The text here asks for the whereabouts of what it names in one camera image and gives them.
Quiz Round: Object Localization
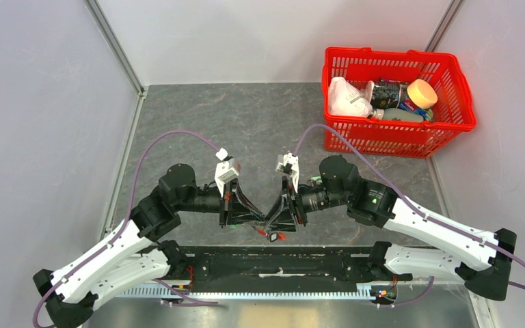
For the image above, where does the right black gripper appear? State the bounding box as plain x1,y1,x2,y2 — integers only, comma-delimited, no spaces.
264,176,349,234

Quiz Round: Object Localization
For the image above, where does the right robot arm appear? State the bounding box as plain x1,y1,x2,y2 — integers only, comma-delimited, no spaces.
261,153,517,301

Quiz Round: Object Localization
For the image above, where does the grey green bottle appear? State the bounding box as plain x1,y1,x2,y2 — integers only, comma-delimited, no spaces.
373,108,425,122

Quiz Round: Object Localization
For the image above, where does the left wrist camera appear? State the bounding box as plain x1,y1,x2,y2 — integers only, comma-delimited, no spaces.
215,158,241,196

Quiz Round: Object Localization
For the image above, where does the white plastic bag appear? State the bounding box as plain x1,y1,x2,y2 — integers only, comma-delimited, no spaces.
327,77,373,118

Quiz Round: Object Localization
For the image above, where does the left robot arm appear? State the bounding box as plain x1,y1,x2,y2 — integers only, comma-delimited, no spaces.
33,160,265,327

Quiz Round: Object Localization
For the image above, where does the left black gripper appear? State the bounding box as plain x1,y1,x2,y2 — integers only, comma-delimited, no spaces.
175,177,265,228

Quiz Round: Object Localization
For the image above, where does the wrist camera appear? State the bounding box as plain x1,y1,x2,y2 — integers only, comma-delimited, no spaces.
215,158,241,196
275,152,300,192

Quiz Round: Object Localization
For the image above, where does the jar with beige lid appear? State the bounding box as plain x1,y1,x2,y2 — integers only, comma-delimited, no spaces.
398,79,438,113

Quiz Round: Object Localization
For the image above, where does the grey slotted cable duct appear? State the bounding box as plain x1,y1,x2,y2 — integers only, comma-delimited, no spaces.
118,282,376,301

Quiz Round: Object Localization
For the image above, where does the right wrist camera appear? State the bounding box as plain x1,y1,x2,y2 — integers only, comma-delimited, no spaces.
275,152,300,192

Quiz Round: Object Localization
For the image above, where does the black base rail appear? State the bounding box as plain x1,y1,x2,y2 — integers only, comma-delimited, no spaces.
161,245,413,294

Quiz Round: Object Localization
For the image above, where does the red plastic basket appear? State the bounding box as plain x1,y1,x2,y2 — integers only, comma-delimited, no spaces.
321,46,476,159

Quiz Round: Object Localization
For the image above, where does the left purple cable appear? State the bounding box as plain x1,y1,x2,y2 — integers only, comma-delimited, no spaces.
32,130,227,328

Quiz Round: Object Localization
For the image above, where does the dark can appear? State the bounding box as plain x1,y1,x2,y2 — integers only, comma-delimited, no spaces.
364,79,409,109

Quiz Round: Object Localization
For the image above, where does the red black keyring holder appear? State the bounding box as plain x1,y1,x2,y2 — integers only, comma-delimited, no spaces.
250,223,287,241

